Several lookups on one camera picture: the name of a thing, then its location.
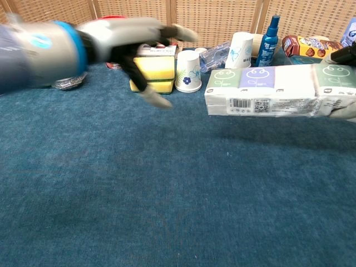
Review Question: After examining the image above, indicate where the grey black left robot hand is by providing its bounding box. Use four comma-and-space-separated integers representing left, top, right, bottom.
77, 16, 199, 110

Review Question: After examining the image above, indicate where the grey black right robot hand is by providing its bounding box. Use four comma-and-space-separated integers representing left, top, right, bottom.
319, 41, 356, 123

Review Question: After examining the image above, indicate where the long multicolour tissue pack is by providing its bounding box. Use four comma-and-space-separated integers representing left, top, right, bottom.
204, 63, 356, 119

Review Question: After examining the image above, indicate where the white and blue bag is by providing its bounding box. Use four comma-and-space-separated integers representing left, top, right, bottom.
340, 17, 356, 48

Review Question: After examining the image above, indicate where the red instant noodle cup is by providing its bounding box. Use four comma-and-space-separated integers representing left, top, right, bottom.
96, 14, 126, 71

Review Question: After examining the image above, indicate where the brown cookie package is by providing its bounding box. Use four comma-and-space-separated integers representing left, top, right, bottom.
281, 34, 344, 60

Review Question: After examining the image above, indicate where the white box red blue print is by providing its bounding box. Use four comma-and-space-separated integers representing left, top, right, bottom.
137, 42, 179, 60

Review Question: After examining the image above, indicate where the yellow sponge with green base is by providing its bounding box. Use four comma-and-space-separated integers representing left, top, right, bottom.
129, 78, 176, 95
132, 55, 176, 82

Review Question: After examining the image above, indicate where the blue spray bottle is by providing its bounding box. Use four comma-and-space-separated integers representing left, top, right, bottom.
255, 14, 281, 68

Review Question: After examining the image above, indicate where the paper cup with blue flower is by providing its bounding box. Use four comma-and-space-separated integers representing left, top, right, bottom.
175, 50, 202, 93

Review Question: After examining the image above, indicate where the beige box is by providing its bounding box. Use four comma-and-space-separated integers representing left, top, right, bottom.
251, 33, 265, 59

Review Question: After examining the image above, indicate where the clear plastic bag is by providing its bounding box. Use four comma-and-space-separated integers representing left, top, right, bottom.
194, 41, 232, 74

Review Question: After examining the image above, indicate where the woven bamboo folding screen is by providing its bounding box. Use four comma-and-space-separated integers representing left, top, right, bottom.
0, 0, 356, 53

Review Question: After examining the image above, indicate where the paper cup with blue butterfly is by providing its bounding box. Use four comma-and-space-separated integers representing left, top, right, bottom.
224, 31, 255, 70

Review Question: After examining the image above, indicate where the blue tablecloth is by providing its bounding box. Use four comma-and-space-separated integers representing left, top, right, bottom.
0, 49, 356, 267

